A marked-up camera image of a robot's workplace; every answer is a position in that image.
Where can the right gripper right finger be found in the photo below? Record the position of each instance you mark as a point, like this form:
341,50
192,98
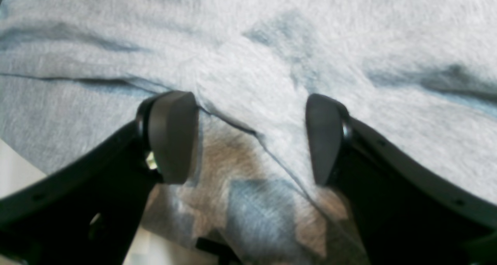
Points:
405,214

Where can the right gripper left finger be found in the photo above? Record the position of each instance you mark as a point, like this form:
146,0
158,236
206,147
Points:
88,213

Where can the grey T-shirt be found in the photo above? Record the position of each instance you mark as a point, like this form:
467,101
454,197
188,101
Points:
421,72

